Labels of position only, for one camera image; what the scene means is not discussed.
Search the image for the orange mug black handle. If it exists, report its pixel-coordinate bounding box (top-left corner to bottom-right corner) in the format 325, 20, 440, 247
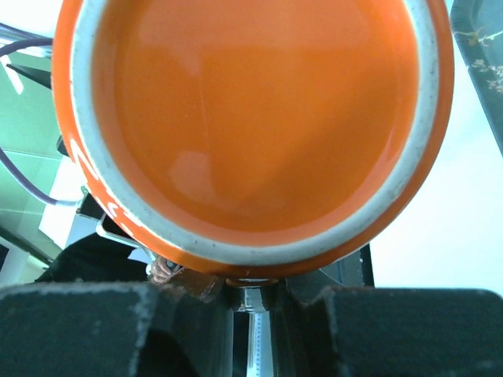
53, 1, 453, 280

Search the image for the floral patterned serving tray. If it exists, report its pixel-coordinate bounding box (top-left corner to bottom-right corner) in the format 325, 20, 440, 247
450, 0, 502, 148

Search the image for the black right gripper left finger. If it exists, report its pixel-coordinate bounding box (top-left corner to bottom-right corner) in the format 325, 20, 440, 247
169, 270, 220, 302

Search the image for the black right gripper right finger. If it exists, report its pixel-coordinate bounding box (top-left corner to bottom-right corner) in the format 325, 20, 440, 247
286, 258, 354, 302

